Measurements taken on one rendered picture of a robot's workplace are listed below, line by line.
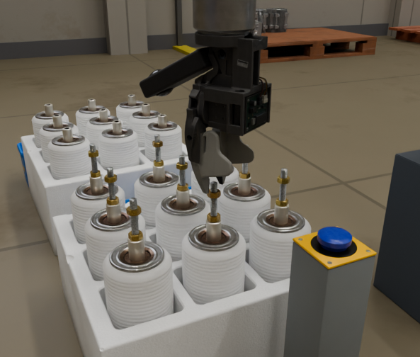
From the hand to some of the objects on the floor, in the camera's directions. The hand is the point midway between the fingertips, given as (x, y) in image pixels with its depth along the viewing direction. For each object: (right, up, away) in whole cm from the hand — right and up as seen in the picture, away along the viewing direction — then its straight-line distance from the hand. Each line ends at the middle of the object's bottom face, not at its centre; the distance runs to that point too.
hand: (209, 178), depth 67 cm
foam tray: (-4, -28, +23) cm, 36 cm away
